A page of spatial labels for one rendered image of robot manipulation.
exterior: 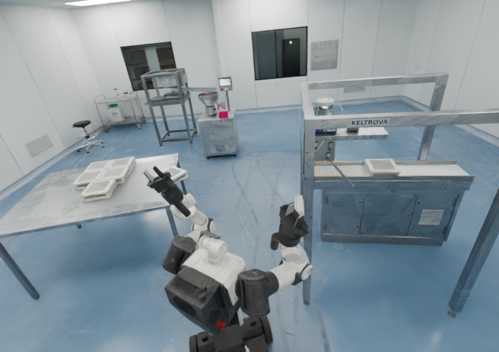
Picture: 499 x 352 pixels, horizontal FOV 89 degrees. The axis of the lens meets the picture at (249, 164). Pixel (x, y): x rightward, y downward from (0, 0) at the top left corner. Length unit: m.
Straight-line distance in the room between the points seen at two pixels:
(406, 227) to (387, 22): 5.74
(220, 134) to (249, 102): 2.87
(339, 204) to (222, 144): 2.66
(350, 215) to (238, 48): 5.38
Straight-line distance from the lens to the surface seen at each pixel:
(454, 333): 2.69
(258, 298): 1.11
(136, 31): 7.65
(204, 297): 1.11
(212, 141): 4.69
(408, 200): 2.80
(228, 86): 4.76
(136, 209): 2.43
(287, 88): 7.30
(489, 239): 2.22
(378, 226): 2.92
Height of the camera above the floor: 2.09
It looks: 28 degrees down
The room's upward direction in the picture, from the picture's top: 6 degrees counter-clockwise
